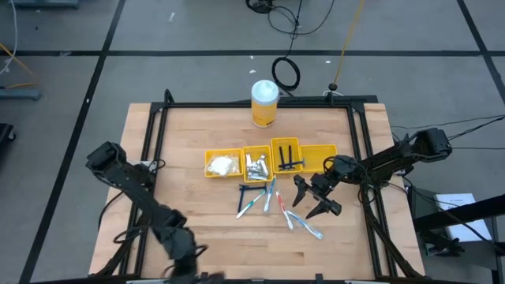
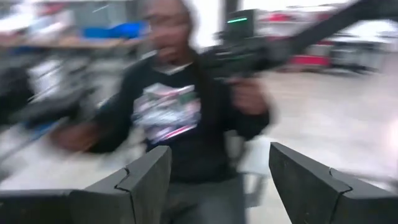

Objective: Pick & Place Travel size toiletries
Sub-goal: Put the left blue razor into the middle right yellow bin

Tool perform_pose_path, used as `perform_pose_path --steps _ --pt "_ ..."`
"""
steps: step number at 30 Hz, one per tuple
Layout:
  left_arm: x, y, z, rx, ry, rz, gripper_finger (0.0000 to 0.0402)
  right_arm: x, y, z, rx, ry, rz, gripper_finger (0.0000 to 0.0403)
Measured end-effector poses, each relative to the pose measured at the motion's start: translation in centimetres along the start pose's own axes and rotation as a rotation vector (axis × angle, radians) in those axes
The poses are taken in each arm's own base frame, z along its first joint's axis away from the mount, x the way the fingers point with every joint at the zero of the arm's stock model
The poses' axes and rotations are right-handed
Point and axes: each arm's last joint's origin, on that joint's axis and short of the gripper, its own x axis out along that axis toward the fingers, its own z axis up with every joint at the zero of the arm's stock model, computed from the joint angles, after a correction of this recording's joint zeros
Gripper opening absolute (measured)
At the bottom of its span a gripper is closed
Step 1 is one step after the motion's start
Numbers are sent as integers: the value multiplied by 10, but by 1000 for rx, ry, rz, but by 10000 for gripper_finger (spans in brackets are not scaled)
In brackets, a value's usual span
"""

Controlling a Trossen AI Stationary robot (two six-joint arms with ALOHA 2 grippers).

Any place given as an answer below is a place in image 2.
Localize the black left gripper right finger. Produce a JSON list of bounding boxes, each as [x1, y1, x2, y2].
[[269, 142, 398, 224]]

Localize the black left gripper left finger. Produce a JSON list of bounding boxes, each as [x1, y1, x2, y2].
[[0, 145, 172, 224]]

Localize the person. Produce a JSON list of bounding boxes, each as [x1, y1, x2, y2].
[[51, 0, 273, 224]]

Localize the red storage bin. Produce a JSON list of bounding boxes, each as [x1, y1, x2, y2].
[[292, 54, 330, 68]]

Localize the blue storage bin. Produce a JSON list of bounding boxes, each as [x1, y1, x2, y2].
[[82, 21, 147, 40]]

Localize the black box with green light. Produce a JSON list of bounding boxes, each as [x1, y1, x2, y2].
[[225, 9, 259, 41]]

